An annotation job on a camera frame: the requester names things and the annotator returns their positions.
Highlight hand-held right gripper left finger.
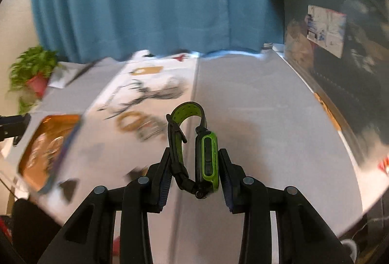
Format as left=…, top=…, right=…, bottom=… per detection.
left=36, top=147, right=172, bottom=264

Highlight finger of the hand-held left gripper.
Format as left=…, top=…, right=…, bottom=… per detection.
left=0, top=113, right=31, bottom=146

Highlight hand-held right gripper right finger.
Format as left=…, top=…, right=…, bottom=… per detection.
left=218, top=149, right=354, bottom=264

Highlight green and black wristwatch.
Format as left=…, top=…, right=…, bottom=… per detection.
left=167, top=102, right=220, bottom=199

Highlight clear crystal bead bracelet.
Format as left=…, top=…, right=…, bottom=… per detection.
left=32, top=130, right=66, bottom=161

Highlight orange metal tray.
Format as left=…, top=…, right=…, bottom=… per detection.
left=17, top=114, right=84, bottom=195

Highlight white printed cloth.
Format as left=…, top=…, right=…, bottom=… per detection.
left=39, top=50, right=201, bottom=216

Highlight potted green plant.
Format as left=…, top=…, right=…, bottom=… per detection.
left=8, top=46, right=61, bottom=114

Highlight grey felt table cover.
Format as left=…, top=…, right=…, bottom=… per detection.
left=29, top=50, right=365, bottom=264

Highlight round bangle with beads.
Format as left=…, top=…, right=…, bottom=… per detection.
left=117, top=110, right=149, bottom=134

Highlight red cloth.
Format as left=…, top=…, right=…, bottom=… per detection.
left=0, top=215, right=13, bottom=240

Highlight white label sticker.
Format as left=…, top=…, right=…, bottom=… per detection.
left=305, top=4, right=347, bottom=58

